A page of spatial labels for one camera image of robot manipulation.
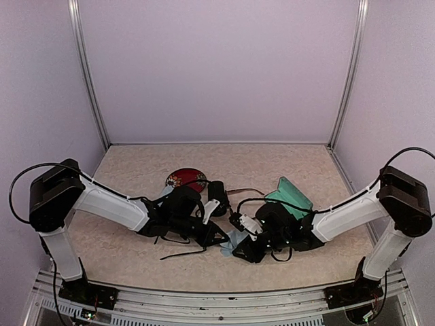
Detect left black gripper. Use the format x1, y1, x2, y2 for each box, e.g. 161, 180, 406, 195
171, 214, 229, 248

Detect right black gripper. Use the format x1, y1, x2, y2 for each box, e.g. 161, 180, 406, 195
232, 230, 290, 264

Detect light blue cleaning cloth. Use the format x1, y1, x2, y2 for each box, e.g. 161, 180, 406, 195
220, 230, 248, 257

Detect brown frame sunglasses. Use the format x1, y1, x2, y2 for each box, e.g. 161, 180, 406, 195
226, 188, 265, 196

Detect grey green glasses case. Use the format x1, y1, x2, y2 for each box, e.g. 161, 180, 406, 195
264, 177, 313, 220

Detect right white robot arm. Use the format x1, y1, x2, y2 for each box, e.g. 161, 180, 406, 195
230, 166, 432, 302

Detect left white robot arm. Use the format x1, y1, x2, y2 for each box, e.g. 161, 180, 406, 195
29, 159, 229, 302

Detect red floral round case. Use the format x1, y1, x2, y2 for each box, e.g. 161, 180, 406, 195
165, 168, 207, 192

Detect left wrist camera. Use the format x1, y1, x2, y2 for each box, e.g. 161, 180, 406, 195
202, 199, 230, 225

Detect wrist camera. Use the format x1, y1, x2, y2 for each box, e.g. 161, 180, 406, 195
202, 199, 230, 225
229, 212, 263, 236

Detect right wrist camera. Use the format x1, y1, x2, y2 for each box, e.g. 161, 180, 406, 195
229, 212, 263, 236

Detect black frame glasses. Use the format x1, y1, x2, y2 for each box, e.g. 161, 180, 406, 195
154, 234, 207, 262

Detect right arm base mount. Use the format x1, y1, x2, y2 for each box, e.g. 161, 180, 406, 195
324, 257, 383, 309

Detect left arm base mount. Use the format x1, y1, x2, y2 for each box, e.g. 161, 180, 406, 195
58, 259, 119, 310

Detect front aluminium rail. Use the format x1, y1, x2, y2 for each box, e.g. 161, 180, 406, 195
19, 270, 422, 325

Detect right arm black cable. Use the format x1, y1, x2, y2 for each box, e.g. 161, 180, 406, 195
237, 146, 435, 261

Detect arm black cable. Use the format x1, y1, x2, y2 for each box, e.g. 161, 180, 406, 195
8, 162, 218, 225
237, 146, 435, 261

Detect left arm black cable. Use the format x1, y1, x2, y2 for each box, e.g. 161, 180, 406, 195
8, 162, 218, 225

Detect left aluminium frame post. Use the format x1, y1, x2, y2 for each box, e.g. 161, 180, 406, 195
67, 0, 111, 151

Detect aluminium frame post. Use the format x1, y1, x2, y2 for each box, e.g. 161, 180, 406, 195
67, 0, 111, 151
328, 0, 369, 151

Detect right aluminium frame post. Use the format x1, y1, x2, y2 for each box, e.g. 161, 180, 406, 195
328, 0, 369, 151

